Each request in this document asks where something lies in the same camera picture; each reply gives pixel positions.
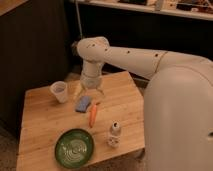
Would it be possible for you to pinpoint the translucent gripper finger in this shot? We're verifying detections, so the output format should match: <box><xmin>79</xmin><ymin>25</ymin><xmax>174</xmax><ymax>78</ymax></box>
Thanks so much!
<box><xmin>97</xmin><ymin>87</ymin><xmax>104</xmax><ymax>97</ymax></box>
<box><xmin>75</xmin><ymin>87</ymin><xmax>85</xmax><ymax>101</ymax></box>

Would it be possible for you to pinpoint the vertical metal pole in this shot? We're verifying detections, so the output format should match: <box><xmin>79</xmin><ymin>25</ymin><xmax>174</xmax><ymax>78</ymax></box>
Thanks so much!
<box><xmin>75</xmin><ymin>0</ymin><xmax>84</xmax><ymax>39</ymax></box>

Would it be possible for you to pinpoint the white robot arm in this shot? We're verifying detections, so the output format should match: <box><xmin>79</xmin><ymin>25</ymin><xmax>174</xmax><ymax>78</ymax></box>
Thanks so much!
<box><xmin>76</xmin><ymin>37</ymin><xmax>213</xmax><ymax>171</ymax></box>

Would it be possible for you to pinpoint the orange carrot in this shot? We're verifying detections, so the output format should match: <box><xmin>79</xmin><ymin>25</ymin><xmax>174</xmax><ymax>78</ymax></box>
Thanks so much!
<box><xmin>89</xmin><ymin>102</ymin><xmax>100</xmax><ymax>128</ymax></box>

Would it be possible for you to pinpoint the green ceramic bowl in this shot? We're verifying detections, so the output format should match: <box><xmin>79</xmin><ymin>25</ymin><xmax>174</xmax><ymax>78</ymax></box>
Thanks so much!
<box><xmin>54</xmin><ymin>128</ymin><xmax>95</xmax><ymax>169</ymax></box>

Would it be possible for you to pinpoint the clear plastic cup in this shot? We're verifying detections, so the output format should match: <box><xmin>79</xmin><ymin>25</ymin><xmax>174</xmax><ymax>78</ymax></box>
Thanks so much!
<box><xmin>50</xmin><ymin>81</ymin><xmax>68</xmax><ymax>103</ymax></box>

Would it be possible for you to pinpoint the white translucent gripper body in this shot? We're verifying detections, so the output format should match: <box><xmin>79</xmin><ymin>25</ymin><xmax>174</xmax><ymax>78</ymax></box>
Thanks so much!
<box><xmin>80</xmin><ymin>73</ymin><xmax>101</xmax><ymax>89</ymax></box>

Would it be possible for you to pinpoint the blue sponge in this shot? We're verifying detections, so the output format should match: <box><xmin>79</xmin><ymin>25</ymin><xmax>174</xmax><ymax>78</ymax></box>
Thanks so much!
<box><xmin>75</xmin><ymin>96</ymin><xmax>91</xmax><ymax>113</ymax></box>

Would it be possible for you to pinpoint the white wall shelf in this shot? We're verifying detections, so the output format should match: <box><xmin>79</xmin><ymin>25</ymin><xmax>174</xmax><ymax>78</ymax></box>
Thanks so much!
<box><xmin>69</xmin><ymin>0</ymin><xmax>213</xmax><ymax>21</ymax></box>

